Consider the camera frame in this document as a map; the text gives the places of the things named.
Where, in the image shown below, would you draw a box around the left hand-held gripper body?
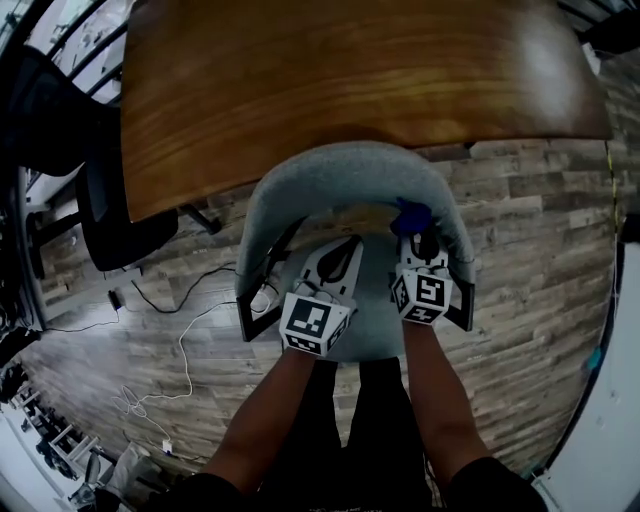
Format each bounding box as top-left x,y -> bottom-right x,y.
279,277 -> 357,359

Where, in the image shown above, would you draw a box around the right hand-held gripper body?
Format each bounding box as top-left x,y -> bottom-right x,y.
391,264 -> 454,326

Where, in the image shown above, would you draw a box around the blue wiping cloth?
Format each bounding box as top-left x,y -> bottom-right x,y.
389,197 -> 434,236

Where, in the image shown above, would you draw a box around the grey shell chair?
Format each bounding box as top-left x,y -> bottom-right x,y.
234,140 -> 477,364

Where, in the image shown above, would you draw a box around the person's left forearm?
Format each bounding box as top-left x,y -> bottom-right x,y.
199,347 -> 319,494

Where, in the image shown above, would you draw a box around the person's right forearm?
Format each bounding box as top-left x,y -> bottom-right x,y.
402,319 -> 494,486

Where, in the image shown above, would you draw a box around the black mesh office chair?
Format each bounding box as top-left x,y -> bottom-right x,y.
0,47 -> 224,274

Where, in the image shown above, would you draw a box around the white power strip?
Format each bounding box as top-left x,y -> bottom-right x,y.
248,287 -> 282,315

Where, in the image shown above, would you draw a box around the person's black trousers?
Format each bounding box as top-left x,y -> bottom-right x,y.
259,357 -> 431,506

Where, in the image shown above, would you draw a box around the yellow black striped floor tape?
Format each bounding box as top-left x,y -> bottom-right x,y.
605,149 -> 624,236

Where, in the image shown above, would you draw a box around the wooden table with black legs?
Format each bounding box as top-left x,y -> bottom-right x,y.
119,0 -> 615,224

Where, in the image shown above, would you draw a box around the person's black shirt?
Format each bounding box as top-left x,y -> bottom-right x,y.
144,455 -> 549,512

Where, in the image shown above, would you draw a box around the white metal rack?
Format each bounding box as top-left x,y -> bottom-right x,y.
9,389 -> 101,466

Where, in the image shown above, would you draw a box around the dark wooden metal railing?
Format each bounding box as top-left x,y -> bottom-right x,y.
0,0 -> 640,109

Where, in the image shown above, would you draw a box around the white power strip cable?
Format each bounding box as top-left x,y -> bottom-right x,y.
110,299 -> 241,444

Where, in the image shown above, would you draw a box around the black power adapter with cable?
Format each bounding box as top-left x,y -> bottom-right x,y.
42,264 -> 239,334

